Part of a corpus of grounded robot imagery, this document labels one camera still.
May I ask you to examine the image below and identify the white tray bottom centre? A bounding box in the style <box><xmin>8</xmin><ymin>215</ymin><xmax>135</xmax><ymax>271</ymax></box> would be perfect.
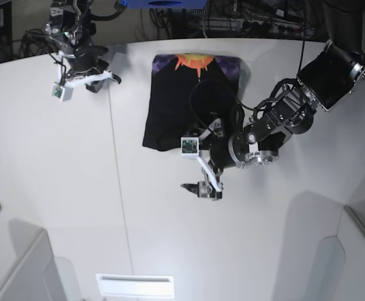
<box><xmin>96</xmin><ymin>274</ymin><xmax>175</xmax><ymax>299</ymax></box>

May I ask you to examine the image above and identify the black T-shirt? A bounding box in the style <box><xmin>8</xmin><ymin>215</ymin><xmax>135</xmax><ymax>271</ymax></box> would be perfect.
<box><xmin>142</xmin><ymin>53</ymin><xmax>242</xmax><ymax>152</ymax></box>

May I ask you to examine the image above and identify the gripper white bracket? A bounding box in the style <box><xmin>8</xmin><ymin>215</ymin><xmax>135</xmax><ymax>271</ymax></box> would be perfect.
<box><xmin>57</xmin><ymin>46</ymin><xmax>120</xmax><ymax>93</ymax></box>
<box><xmin>181</xmin><ymin>118</ymin><xmax>235</xmax><ymax>200</ymax></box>

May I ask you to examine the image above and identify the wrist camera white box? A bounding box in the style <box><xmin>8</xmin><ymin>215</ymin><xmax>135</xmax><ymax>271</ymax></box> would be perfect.
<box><xmin>181</xmin><ymin>136</ymin><xmax>200</xmax><ymax>160</ymax></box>
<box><xmin>51</xmin><ymin>82</ymin><xmax>73</xmax><ymax>102</ymax></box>

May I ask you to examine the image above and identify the coiled black cable on floor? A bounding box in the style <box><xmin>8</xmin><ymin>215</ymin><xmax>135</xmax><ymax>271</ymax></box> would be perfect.
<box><xmin>18</xmin><ymin>28</ymin><xmax>58</xmax><ymax>59</ymax></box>

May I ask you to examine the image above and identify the blue plastic box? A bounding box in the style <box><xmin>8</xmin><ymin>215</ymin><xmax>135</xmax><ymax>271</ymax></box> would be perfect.
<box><xmin>125</xmin><ymin>0</ymin><xmax>208</xmax><ymax>9</ymax></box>

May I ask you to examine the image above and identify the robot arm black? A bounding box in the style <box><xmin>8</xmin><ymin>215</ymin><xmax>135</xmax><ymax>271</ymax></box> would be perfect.
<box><xmin>26</xmin><ymin>0</ymin><xmax>127</xmax><ymax>102</ymax></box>
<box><xmin>181</xmin><ymin>1</ymin><xmax>365</xmax><ymax>200</ymax></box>

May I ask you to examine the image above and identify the white panel lower right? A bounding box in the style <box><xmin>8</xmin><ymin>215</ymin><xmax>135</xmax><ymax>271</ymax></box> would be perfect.
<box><xmin>304</xmin><ymin>206</ymin><xmax>365</xmax><ymax>300</ymax></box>

